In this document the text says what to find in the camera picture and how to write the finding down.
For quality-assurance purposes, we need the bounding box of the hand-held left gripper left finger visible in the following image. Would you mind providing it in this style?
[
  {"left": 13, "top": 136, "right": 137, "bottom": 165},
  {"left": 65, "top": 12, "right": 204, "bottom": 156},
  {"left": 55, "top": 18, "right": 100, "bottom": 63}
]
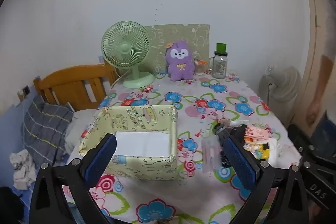
[{"left": 29, "top": 133, "right": 118, "bottom": 224}]

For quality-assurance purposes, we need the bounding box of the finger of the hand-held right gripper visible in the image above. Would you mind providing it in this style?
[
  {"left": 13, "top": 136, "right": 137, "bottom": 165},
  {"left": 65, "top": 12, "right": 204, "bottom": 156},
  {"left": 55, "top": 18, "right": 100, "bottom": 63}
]
[{"left": 287, "top": 123, "right": 336, "bottom": 159}]

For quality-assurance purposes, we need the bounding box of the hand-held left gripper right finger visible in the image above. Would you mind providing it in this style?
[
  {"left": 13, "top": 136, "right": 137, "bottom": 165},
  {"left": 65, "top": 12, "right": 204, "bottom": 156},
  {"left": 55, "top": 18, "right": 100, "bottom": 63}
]
[{"left": 223, "top": 135, "right": 315, "bottom": 224}]

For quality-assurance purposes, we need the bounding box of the yellow packet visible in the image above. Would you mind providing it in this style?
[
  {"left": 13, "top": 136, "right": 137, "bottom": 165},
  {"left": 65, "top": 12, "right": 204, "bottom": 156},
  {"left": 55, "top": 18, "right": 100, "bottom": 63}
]
[{"left": 243, "top": 143, "right": 271, "bottom": 159}]

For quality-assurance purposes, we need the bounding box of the white tissue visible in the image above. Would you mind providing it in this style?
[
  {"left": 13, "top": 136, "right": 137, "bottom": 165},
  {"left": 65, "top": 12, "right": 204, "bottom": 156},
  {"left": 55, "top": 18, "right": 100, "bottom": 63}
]
[{"left": 268, "top": 138, "right": 281, "bottom": 166}]

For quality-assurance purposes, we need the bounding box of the clear plastic pack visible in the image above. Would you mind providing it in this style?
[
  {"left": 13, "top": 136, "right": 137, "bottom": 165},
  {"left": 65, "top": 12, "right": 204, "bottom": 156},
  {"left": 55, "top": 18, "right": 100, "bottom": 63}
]
[{"left": 202, "top": 135, "right": 223, "bottom": 174}]

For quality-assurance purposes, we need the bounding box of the grey drawstring pouch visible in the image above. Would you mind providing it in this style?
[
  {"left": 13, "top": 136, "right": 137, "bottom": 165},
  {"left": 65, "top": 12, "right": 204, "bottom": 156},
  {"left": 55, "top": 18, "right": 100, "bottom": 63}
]
[{"left": 214, "top": 120, "right": 248, "bottom": 140}]

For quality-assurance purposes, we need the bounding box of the pink packet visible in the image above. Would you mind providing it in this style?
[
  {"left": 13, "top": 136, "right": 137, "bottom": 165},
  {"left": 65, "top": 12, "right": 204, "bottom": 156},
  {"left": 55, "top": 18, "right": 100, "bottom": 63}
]
[{"left": 244, "top": 124, "right": 273, "bottom": 141}]

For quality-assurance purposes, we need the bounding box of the yellow cartoon storage box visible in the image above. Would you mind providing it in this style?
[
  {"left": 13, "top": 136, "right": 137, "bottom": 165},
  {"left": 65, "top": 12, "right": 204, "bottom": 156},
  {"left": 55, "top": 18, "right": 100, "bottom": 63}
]
[{"left": 79, "top": 105, "right": 179, "bottom": 181}]

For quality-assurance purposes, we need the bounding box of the white bedding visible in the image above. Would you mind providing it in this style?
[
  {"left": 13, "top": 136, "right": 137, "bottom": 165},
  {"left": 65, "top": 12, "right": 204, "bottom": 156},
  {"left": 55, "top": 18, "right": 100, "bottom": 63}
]
[{"left": 64, "top": 110, "right": 97, "bottom": 153}]

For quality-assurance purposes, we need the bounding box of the white standing fan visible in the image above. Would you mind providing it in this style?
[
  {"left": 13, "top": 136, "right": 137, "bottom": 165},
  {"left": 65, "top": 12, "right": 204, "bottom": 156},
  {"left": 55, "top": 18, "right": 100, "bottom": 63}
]
[{"left": 259, "top": 65, "right": 302, "bottom": 119}]

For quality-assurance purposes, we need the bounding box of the grey plaid pillow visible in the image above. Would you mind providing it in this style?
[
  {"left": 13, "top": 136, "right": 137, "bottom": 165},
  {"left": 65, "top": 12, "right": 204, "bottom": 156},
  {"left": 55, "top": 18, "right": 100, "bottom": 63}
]
[{"left": 22, "top": 95, "right": 75, "bottom": 161}]

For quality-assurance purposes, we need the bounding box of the white crumpled cloth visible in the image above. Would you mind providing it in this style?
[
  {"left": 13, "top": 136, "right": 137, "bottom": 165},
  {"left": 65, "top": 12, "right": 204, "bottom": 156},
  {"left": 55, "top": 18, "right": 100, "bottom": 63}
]
[{"left": 10, "top": 149, "right": 36, "bottom": 190}]

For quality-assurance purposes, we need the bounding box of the floral tablecloth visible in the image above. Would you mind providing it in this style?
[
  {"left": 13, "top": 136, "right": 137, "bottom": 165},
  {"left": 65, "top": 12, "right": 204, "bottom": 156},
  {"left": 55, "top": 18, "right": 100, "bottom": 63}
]
[{"left": 59, "top": 73, "right": 302, "bottom": 224}]

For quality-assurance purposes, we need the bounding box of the glass jar with green lid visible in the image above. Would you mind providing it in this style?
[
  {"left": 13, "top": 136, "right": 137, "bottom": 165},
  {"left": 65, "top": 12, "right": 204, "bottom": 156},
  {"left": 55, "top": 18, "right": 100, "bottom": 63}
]
[{"left": 209, "top": 43, "right": 228, "bottom": 79}]

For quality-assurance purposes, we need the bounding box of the dark cloth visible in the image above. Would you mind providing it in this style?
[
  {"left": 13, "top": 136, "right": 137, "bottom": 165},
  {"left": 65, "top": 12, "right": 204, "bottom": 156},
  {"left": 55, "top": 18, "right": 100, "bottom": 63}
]
[{"left": 0, "top": 186, "right": 27, "bottom": 224}]

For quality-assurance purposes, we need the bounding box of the cotton swab container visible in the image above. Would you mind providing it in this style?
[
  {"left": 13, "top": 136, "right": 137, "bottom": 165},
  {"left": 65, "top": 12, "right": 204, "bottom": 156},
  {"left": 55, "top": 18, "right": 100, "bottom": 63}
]
[{"left": 194, "top": 57, "right": 208, "bottom": 75}]

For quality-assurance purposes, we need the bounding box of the beige door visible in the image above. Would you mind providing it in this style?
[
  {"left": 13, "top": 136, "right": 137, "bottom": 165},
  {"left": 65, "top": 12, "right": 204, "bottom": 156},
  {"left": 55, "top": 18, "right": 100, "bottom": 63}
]
[{"left": 302, "top": 0, "right": 336, "bottom": 135}]

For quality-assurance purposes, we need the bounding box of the green desk fan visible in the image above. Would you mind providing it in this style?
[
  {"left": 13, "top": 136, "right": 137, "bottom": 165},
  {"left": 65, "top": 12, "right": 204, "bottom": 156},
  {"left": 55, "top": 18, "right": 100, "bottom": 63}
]
[{"left": 101, "top": 21, "right": 155, "bottom": 89}]

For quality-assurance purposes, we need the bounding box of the purple plush toy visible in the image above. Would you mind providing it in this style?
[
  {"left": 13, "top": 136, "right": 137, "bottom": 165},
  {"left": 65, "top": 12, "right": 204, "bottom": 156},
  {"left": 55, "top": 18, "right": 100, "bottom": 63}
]
[{"left": 165, "top": 40, "right": 196, "bottom": 82}]

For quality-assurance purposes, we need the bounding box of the green cartoon print board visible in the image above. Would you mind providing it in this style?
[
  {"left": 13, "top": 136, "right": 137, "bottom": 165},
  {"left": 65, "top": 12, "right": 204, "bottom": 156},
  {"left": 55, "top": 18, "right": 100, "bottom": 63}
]
[{"left": 144, "top": 25, "right": 210, "bottom": 75}]

